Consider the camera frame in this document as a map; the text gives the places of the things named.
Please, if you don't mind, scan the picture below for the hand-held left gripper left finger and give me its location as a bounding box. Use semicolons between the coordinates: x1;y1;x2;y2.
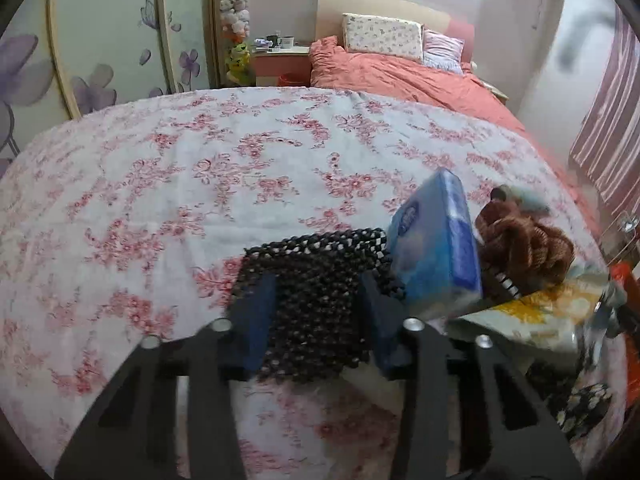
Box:
54;274;278;480

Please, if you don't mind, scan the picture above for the black white striped object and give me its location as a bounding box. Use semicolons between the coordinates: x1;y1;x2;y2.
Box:
482;255;523;297

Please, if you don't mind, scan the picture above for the white wire rack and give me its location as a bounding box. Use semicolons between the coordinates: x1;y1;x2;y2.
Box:
602;210;640;266

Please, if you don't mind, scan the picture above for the striped pillow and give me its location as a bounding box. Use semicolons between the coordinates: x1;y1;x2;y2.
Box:
422;29;466;75

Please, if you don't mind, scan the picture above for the wardrobe with purple flower doors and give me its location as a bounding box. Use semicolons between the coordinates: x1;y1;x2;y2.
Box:
0;0;216;171

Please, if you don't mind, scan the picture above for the pink striped curtain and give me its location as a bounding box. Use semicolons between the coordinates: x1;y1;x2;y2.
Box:
567;5;640;221

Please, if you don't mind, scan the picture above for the salmon pink duvet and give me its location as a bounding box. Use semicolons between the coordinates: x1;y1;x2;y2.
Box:
307;35;531;136

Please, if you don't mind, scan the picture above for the floral print pillow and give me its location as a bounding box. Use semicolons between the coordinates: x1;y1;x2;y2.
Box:
341;12;425;63

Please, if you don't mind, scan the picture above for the pink white nightstand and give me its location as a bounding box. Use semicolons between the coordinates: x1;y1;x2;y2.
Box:
249;45;312;88

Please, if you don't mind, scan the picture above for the brown hair scrunchie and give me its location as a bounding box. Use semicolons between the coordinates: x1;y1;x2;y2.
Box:
472;185;576;291

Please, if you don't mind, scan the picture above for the blue tissue pack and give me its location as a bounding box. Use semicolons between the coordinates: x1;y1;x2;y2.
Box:
387;167;485;318

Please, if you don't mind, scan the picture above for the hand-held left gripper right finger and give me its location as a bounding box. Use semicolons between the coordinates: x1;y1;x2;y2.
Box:
359;270;583;480

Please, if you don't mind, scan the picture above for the hanging string of plush toys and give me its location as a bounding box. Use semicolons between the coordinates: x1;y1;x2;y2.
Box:
220;0;253;86

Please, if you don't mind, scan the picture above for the pale blue small wrapper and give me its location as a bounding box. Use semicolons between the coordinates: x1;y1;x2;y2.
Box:
505;185;553;218

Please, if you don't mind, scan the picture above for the black beaded mat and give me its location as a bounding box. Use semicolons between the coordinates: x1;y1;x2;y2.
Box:
230;227;406;386

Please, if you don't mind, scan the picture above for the beige pink headboard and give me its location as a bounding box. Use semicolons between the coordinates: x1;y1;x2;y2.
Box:
315;0;476;63

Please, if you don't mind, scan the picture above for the black floral cloth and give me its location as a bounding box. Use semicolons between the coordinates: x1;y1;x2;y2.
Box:
545;380;613;441

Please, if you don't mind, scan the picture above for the pink floral printed cloth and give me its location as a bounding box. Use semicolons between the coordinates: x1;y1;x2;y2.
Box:
0;85;631;480

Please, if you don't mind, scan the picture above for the yellow flower print packet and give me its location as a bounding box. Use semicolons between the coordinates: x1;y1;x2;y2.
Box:
445;270;626;366

